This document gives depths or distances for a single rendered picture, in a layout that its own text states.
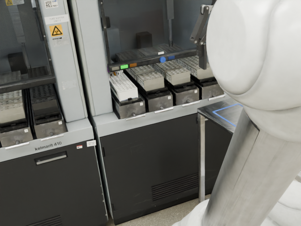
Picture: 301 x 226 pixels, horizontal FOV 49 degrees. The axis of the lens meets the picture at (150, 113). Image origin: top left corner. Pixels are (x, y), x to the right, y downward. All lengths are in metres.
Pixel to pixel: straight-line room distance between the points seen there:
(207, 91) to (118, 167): 0.63
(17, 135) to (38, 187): 0.31
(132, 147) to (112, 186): 0.25
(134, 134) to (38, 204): 0.60
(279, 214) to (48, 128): 1.11
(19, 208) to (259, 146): 1.54
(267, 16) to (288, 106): 0.08
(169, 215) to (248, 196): 1.65
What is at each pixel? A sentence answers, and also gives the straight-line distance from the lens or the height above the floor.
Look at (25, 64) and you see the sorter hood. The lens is 1.56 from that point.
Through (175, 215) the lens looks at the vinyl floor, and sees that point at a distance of 2.14.
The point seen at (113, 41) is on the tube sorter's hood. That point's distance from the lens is 1.59.
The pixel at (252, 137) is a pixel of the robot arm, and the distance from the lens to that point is 0.41.
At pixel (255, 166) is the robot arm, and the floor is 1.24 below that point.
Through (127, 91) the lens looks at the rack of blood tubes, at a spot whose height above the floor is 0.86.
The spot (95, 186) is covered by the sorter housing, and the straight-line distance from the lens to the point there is 1.82.
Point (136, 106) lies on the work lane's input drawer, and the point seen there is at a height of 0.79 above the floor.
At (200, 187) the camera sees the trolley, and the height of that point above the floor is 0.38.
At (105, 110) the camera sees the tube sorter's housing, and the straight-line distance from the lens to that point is 1.70.
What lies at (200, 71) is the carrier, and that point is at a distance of 1.81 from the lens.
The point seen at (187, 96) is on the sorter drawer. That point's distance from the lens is 1.74.
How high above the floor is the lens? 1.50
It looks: 27 degrees down
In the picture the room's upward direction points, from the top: 5 degrees counter-clockwise
